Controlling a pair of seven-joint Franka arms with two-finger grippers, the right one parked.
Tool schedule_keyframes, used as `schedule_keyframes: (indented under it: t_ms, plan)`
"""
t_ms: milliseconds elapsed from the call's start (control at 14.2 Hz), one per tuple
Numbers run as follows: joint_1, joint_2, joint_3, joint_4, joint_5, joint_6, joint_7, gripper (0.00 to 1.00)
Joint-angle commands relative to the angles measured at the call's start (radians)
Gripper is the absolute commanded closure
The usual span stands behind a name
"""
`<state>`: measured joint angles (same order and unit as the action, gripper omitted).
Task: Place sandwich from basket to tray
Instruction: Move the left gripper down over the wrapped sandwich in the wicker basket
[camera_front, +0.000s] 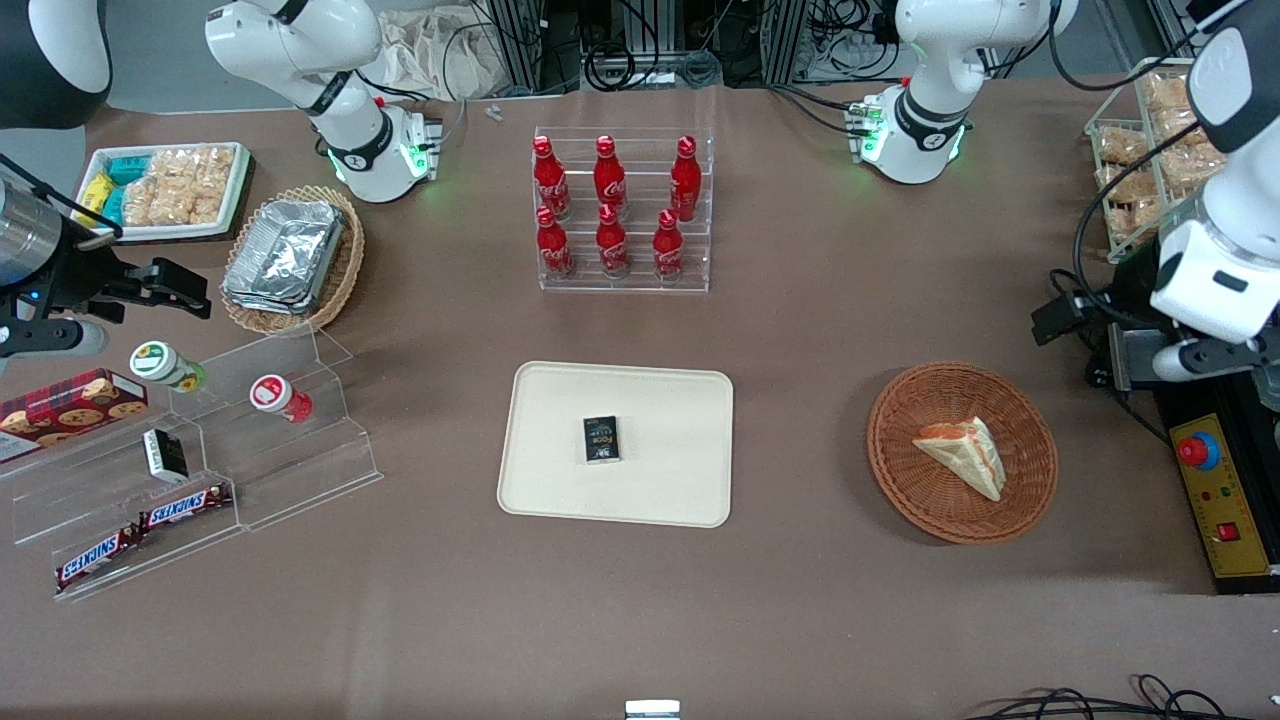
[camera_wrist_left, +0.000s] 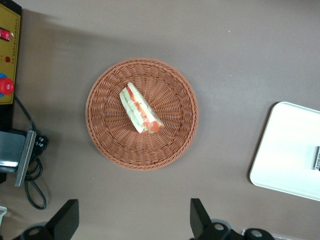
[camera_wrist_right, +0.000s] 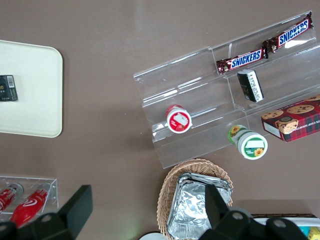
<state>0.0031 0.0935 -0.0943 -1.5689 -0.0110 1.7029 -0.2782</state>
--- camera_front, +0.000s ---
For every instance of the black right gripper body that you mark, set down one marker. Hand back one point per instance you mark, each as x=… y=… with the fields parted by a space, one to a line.
x=72 y=272

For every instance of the triangular sandwich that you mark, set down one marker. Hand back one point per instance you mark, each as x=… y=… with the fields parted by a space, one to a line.
x=965 y=455

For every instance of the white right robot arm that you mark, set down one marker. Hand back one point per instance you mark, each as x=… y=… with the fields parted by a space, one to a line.
x=350 y=120

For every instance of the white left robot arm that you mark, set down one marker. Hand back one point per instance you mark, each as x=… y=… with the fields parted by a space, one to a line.
x=925 y=120

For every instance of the white rectangular snack tray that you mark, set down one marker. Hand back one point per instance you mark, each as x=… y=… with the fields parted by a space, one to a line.
x=235 y=200

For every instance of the oval light wicker basket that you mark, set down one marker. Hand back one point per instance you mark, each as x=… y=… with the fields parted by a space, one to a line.
x=345 y=265

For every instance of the round brown wicker basket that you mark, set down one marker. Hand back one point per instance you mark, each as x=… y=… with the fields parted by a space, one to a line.
x=930 y=500

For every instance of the cream plastic tray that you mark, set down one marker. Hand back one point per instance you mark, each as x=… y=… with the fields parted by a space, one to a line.
x=660 y=480

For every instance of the green lid drink bottle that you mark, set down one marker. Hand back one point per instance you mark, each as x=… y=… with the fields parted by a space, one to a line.
x=160 y=364

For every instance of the teal snack packet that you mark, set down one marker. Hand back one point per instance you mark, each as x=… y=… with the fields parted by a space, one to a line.
x=127 y=169
x=112 y=205

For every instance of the clear bag of crackers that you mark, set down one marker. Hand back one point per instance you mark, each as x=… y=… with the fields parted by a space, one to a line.
x=195 y=165
x=140 y=202
x=190 y=205

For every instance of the yellow snack packet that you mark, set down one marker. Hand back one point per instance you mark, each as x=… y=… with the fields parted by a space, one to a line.
x=94 y=193

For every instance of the grey metal box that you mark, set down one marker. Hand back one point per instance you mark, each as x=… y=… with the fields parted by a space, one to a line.
x=1135 y=360

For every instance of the stack of foil containers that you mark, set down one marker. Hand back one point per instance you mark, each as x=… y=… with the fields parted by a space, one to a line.
x=285 y=255

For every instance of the clear bag of pastries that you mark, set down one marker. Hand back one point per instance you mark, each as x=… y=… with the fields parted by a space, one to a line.
x=1167 y=92
x=1122 y=147
x=1130 y=205
x=1185 y=165

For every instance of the red cookie box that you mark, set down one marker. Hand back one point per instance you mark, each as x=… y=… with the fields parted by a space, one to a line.
x=70 y=410

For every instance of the red lid drink bottle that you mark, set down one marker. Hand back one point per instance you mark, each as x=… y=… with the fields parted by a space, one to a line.
x=275 y=396

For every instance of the small black white box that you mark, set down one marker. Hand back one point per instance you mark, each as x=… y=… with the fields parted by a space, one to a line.
x=165 y=455

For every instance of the brown Snickers bar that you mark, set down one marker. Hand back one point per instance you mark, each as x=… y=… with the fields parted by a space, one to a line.
x=95 y=558
x=185 y=506

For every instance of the clear acrylic stepped shelf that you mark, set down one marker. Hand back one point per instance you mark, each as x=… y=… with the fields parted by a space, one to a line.
x=300 y=470

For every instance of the yellow emergency stop box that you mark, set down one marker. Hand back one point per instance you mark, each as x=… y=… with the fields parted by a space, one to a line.
x=1225 y=500

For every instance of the beige cloth bag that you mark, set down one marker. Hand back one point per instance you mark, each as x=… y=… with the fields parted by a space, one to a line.
x=430 y=55

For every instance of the red cola bottle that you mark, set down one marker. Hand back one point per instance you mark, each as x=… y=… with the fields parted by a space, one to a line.
x=553 y=250
x=612 y=245
x=550 y=180
x=609 y=180
x=668 y=250
x=685 y=185

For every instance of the clear acrylic bottle rack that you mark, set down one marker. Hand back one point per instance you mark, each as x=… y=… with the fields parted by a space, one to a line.
x=640 y=285

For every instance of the white object at table edge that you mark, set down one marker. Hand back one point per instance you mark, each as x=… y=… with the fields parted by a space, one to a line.
x=652 y=710

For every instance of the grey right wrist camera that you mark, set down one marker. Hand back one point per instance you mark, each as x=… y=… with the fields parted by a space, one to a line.
x=55 y=338

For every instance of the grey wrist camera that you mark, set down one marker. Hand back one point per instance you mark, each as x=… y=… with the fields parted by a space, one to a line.
x=1205 y=358
x=55 y=338

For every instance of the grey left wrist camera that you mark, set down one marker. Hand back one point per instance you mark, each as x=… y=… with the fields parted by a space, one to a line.
x=1205 y=358

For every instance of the aluminium frame post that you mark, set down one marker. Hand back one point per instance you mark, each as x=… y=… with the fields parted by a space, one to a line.
x=785 y=35
x=530 y=40

